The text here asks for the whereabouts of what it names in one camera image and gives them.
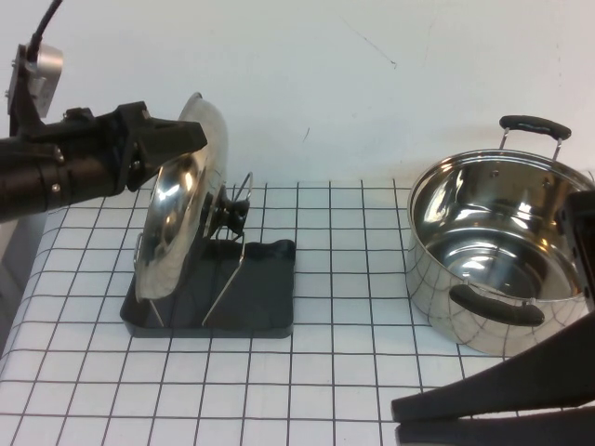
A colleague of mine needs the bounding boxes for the black tray wire lid rack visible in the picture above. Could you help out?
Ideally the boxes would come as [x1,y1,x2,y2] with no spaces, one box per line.
[119,172,298,339]

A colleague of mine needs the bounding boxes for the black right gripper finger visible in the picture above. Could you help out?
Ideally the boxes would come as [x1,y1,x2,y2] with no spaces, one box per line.
[395,411,595,446]

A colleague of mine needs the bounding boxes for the stainless steel pot lid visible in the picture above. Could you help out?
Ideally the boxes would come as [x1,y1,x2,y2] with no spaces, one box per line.
[134,91,250,301]

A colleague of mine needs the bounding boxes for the stainless steel pot black handles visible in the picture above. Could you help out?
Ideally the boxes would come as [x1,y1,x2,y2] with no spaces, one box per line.
[404,115,595,359]

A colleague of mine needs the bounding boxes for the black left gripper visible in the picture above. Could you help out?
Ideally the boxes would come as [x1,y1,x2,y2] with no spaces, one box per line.
[59,101,208,192]

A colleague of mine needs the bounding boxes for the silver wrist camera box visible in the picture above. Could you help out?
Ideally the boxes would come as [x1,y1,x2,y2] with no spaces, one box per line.
[7,44,64,117]

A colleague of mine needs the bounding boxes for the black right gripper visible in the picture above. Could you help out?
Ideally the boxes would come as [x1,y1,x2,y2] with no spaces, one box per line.
[391,190,595,422]

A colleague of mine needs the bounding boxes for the white black-grid tablecloth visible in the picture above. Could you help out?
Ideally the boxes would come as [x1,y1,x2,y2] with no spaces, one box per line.
[0,179,595,446]

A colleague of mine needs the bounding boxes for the black camera cable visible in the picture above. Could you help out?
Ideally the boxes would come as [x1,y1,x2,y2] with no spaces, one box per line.
[31,0,64,50]

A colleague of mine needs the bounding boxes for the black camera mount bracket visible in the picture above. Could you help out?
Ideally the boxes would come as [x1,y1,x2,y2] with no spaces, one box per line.
[8,44,47,140]

